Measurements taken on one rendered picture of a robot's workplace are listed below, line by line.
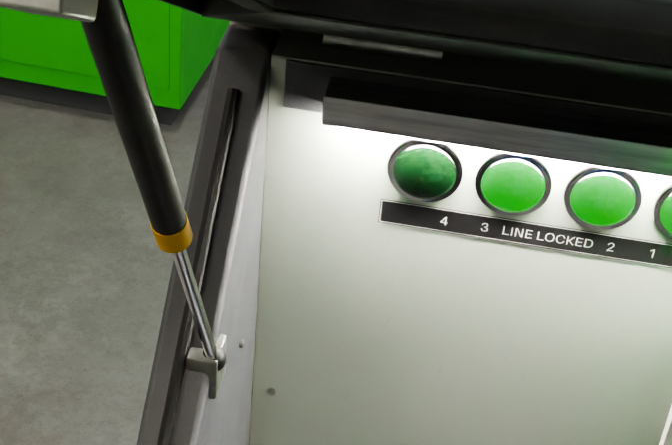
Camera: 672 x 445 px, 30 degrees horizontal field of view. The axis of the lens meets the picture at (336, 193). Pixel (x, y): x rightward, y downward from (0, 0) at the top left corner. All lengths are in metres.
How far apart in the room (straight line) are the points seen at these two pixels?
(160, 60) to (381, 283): 2.45
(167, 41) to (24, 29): 0.40
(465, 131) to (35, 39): 2.71
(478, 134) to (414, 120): 0.04
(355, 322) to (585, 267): 0.18
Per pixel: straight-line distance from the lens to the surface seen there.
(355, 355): 0.96
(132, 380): 2.69
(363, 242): 0.90
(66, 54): 3.43
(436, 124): 0.80
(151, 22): 3.29
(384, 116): 0.80
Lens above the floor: 1.85
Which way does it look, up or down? 35 degrees down
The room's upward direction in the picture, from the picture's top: 5 degrees clockwise
